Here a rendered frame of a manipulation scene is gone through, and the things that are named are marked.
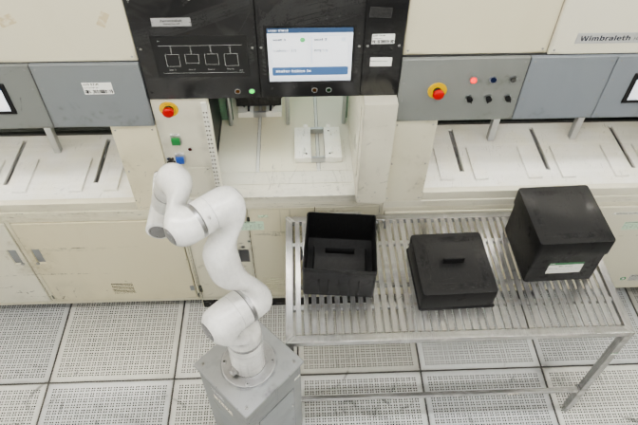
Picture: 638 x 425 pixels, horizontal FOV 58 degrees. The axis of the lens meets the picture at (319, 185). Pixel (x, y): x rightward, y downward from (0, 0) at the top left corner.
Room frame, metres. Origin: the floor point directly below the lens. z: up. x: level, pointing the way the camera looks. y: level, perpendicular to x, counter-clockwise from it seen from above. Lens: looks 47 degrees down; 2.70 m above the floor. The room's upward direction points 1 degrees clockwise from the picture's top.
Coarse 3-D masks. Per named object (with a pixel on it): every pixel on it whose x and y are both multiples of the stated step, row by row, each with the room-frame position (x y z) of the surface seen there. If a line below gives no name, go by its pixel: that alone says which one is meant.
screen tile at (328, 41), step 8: (312, 40) 1.63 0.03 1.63; (320, 40) 1.63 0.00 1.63; (328, 40) 1.63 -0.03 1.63; (336, 40) 1.63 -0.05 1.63; (312, 48) 1.63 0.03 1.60; (344, 48) 1.63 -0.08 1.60; (312, 56) 1.63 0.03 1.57; (320, 56) 1.63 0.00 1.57; (328, 56) 1.63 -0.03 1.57; (336, 56) 1.63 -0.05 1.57; (344, 56) 1.63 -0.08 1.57
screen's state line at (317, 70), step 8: (272, 72) 1.62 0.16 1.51; (280, 72) 1.62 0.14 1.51; (288, 72) 1.62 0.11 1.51; (296, 72) 1.62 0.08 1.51; (304, 72) 1.63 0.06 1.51; (312, 72) 1.63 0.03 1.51; (320, 72) 1.63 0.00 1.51; (328, 72) 1.63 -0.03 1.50; (336, 72) 1.63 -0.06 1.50; (344, 72) 1.63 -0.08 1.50
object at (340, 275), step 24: (312, 216) 1.48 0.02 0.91; (336, 216) 1.48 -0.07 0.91; (360, 216) 1.47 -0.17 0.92; (312, 240) 1.47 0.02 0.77; (336, 240) 1.47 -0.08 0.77; (360, 240) 1.47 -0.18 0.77; (312, 264) 1.33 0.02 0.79; (336, 264) 1.35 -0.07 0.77; (360, 264) 1.35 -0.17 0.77; (312, 288) 1.21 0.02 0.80; (336, 288) 1.21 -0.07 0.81; (360, 288) 1.20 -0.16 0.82
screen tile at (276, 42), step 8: (272, 40) 1.62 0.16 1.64; (280, 40) 1.62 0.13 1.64; (288, 40) 1.62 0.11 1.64; (296, 40) 1.62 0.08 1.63; (304, 48) 1.63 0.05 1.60; (272, 56) 1.62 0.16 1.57; (280, 56) 1.62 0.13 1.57; (288, 56) 1.62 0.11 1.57; (296, 56) 1.62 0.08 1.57; (304, 56) 1.63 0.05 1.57; (272, 64) 1.62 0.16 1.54; (280, 64) 1.62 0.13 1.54; (288, 64) 1.62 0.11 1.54; (296, 64) 1.62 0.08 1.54
